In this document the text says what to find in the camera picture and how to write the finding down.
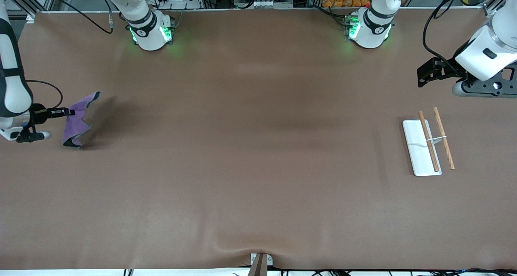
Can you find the dark wooden rack rod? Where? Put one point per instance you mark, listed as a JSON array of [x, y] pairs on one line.
[[429, 142]]

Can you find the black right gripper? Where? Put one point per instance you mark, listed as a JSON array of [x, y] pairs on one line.
[[40, 113]]

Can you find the aluminium frame profile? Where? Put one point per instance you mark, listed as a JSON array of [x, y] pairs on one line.
[[490, 7], [20, 2]]

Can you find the white rack base plate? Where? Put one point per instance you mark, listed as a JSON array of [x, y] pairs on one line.
[[416, 146]]

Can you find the brown wooden bar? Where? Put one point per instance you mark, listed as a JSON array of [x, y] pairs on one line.
[[258, 268]]

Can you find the white terminal block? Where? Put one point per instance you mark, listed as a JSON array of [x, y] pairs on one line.
[[262, 3]]

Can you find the purple microfibre towel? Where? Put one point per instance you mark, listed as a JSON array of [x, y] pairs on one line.
[[74, 122]]

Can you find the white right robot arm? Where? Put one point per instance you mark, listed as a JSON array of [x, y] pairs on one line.
[[147, 29]]

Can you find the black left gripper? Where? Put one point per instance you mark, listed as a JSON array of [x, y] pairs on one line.
[[449, 70]]

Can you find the light wooden rack rod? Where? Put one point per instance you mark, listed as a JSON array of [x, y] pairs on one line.
[[443, 138]]

